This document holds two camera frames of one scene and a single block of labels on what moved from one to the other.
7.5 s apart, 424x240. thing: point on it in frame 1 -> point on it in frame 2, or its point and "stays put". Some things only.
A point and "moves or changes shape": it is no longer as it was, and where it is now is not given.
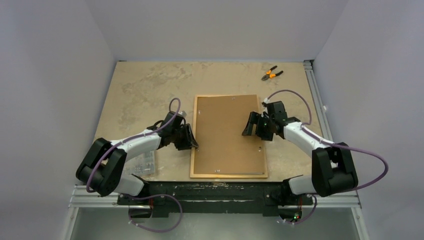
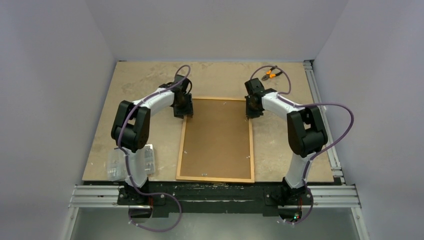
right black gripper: (260, 125) -> (253, 108)
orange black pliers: (269, 75) stays put
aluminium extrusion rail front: (83, 197) stays put
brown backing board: (221, 121) moves or changes shape
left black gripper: (188, 142) -> (187, 110)
